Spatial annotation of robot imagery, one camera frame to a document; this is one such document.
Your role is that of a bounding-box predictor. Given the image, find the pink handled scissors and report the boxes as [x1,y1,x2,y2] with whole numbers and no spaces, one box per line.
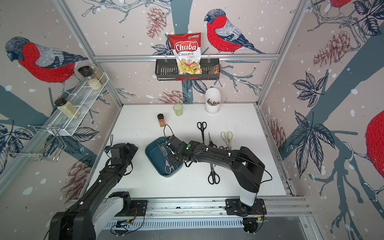
[159,145,175,175]

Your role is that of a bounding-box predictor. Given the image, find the small grey scissors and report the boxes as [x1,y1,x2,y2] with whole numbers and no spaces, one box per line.
[209,134,217,148]

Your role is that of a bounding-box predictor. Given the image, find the black scissors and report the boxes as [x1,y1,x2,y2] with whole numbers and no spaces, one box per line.
[208,164,220,185]
[197,122,207,143]

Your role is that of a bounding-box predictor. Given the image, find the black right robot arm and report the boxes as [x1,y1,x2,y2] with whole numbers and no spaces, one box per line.
[166,135,265,207]

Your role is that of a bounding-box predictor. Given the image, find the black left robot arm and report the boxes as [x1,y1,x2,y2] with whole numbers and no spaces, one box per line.
[44,143,139,240]

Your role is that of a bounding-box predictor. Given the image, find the teal storage tray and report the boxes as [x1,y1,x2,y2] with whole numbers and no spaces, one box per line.
[145,137,183,177]

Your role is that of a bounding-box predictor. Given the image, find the orange spice jar black lid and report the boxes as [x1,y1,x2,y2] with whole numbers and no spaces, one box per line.
[157,114,166,128]

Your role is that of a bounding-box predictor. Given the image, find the green glass cup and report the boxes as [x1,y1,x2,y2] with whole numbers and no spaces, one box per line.
[173,104,184,117]

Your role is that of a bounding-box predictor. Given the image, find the white utensil holder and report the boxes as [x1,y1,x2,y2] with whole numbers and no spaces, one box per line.
[205,88,221,114]

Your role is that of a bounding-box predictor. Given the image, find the small spice jar behind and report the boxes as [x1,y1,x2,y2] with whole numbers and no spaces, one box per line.
[91,65,107,84]

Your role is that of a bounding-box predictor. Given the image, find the horizontal aluminium bar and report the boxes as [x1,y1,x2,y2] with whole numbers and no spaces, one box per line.
[93,53,280,63]

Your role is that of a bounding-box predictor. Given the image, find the red Chuba chips bag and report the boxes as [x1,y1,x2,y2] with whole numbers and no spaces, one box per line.
[169,33,201,75]

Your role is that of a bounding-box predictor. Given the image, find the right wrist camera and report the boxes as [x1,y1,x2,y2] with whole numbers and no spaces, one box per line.
[166,135,180,146]

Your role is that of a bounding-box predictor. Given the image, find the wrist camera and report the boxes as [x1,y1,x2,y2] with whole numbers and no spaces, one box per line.
[104,146,112,154]
[166,135,180,146]

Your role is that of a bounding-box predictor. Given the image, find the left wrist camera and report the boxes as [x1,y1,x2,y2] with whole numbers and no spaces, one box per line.
[104,146,112,154]

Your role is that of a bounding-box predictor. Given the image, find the cream handled scissors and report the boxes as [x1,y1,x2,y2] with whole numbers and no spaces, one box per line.
[221,131,233,150]

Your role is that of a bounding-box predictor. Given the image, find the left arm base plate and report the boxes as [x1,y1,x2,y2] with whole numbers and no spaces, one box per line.
[115,200,148,217]

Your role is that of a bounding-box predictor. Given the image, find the white wire wall shelf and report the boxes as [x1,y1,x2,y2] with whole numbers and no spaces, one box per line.
[31,73,110,136]

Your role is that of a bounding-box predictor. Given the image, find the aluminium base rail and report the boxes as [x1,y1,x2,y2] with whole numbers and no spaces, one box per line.
[94,192,322,240]

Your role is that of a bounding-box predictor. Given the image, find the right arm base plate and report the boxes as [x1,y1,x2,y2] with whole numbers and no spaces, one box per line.
[224,197,267,217]

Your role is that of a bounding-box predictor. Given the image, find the black wall basket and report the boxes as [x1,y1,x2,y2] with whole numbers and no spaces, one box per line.
[155,58,220,81]

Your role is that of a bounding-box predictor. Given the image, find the aluminium frame post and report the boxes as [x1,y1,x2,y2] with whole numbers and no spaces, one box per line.
[53,0,123,110]

